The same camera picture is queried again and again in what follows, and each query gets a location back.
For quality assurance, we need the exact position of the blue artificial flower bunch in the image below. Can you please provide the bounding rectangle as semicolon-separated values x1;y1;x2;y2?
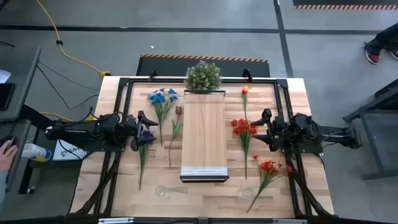
147;88;179;147

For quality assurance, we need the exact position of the red artificial flower bunch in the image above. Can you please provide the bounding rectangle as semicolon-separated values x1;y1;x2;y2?
230;118;259;180
246;154;294;214

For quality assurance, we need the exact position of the purple artificial flower bunch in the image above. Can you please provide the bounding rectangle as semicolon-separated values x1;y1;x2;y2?
138;124;156;191

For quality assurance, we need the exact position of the grey desk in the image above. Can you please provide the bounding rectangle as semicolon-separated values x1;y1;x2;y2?
0;119;32;194
0;46;42;122

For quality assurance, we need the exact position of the black floor cable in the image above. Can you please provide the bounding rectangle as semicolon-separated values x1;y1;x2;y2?
37;60;100;110

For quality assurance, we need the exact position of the clear glass vase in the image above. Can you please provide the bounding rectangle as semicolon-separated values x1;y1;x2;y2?
237;186;256;200
154;185;184;198

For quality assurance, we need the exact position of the green potted plant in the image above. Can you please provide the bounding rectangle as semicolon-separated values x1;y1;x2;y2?
183;60;223;91

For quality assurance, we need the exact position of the wooden shelf with black frame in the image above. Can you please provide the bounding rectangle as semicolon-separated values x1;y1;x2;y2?
179;89;230;183

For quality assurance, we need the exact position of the black phone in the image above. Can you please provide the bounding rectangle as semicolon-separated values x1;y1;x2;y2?
0;82;16;111

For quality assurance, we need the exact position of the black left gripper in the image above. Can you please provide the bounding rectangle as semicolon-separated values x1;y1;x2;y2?
119;110;159;152

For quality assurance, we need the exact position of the orange artificial tulip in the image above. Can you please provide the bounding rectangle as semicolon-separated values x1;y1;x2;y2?
241;85;250;122

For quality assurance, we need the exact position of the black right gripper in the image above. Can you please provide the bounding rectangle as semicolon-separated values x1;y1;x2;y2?
250;108;295;152

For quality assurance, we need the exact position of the grey metal table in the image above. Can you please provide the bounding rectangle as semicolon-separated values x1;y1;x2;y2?
343;79;398;181

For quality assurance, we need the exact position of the person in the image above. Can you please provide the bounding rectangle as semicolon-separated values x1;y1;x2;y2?
0;139;19;205
363;23;398;65

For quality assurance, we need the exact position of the black metal table frame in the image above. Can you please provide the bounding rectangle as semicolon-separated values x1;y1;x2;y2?
71;76;335;218

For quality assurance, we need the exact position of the black hazard-striped floor mat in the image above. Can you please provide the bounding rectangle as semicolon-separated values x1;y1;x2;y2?
292;0;398;10
136;54;271;78

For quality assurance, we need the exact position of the silver metal bracket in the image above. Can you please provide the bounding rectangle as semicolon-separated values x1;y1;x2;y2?
272;218;307;224
98;217;134;224

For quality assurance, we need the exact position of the yellow extension cable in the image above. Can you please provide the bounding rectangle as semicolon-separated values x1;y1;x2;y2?
35;0;111;122

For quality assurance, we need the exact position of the white plastic bottle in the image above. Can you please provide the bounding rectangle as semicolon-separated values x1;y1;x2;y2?
21;142;52;163

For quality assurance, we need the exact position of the dark red artificial tulip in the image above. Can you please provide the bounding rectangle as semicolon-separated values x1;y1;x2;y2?
168;105;184;169

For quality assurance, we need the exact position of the white printed bag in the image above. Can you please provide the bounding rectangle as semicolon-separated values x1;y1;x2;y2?
52;139;88;162

